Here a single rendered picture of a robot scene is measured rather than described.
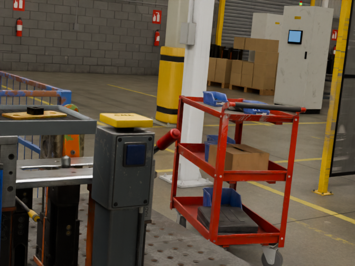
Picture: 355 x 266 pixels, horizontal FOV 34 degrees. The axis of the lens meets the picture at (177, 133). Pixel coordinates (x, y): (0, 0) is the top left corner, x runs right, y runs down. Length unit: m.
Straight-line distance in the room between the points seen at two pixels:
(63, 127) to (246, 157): 2.45
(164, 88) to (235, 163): 5.11
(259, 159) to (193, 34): 1.94
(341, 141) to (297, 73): 5.89
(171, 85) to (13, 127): 7.35
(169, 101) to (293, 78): 3.76
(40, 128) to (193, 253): 0.95
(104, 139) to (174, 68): 7.19
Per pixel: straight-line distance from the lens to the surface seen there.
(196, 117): 4.97
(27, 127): 0.73
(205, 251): 1.63
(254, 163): 3.18
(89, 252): 1.32
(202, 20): 4.91
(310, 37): 11.00
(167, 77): 8.10
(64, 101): 3.07
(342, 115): 5.31
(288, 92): 11.31
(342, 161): 5.42
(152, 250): 1.60
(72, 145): 1.33
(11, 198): 0.95
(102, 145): 0.85
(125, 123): 0.82
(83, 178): 1.12
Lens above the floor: 1.29
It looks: 10 degrees down
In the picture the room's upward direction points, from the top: 5 degrees clockwise
